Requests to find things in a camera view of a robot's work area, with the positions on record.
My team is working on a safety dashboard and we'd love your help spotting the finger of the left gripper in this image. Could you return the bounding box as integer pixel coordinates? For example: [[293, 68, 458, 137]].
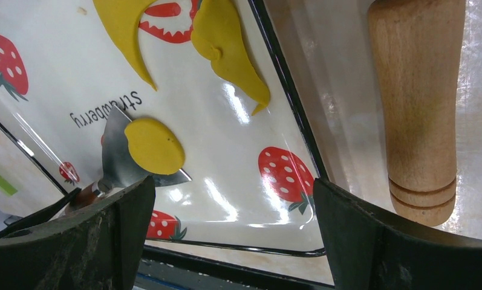
[[0, 188, 82, 239]]

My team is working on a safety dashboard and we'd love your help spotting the wooden roller pin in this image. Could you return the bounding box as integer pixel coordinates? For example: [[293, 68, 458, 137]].
[[368, 1, 466, 227]]

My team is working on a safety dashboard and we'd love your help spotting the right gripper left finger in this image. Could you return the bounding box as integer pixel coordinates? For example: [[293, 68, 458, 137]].
[[0, 177, 155, 289]]

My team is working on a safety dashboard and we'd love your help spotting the yellow dough ball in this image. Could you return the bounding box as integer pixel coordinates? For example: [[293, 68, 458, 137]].
[[124, 118, 186, 175]]

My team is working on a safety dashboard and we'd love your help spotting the strawberry pattern white tray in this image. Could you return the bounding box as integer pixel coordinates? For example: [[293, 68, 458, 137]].
[[0, 1, 324, 256]]

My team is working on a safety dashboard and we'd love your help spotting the yellow dough scrap ring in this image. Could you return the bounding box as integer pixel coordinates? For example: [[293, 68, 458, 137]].
[[92, 0, 272, 116]]

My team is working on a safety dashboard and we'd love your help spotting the metal scraper wooden handle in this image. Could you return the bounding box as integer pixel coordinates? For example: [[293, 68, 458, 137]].
[[65, 105, 192, 213]]

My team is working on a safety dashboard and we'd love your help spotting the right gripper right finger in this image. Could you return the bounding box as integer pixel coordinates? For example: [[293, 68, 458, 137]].
[[313, 178, 482, 289]]

